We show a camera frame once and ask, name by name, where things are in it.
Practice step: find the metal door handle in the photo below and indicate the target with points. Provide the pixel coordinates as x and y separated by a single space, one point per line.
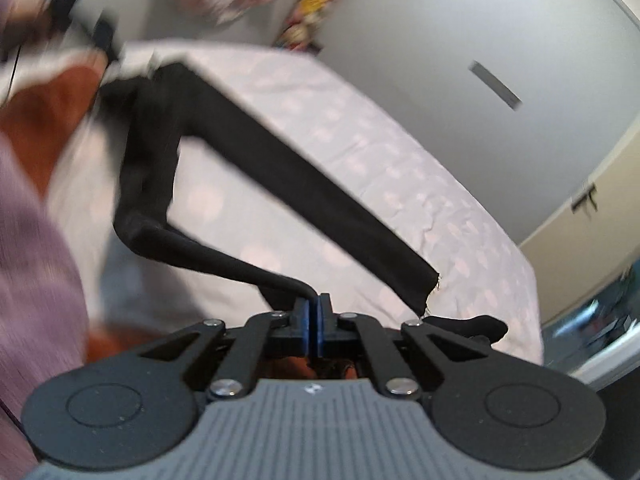
585 199

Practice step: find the purple knit sleeve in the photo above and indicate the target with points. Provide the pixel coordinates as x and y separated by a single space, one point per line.
44 318

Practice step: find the orange red garment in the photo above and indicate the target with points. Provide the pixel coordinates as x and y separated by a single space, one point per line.
40 119

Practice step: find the pink polka dot bedsheet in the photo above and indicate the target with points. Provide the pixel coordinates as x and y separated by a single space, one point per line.
481 271

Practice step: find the grey wall vent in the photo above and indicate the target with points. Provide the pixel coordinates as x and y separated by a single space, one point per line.
493 83

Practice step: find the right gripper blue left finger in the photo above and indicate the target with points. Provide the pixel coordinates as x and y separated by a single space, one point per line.
301 323

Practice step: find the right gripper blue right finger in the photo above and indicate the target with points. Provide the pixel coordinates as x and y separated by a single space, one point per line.
325 323

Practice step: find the black jeans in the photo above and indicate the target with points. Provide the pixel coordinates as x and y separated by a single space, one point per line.
342 201

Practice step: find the cream door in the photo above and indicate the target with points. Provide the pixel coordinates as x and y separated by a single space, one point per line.
575 255

